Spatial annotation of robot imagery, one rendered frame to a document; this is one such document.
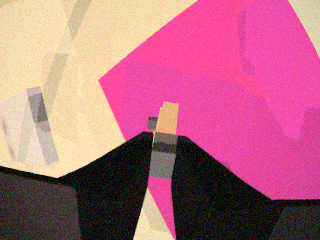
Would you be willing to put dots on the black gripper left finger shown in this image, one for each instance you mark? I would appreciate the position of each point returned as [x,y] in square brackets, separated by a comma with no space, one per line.
[99,201]

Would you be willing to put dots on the pink flat square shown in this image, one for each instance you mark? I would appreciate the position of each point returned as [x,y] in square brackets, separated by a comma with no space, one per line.
[247,80]

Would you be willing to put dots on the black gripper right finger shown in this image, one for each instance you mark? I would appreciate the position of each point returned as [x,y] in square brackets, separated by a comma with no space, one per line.
[209,202]

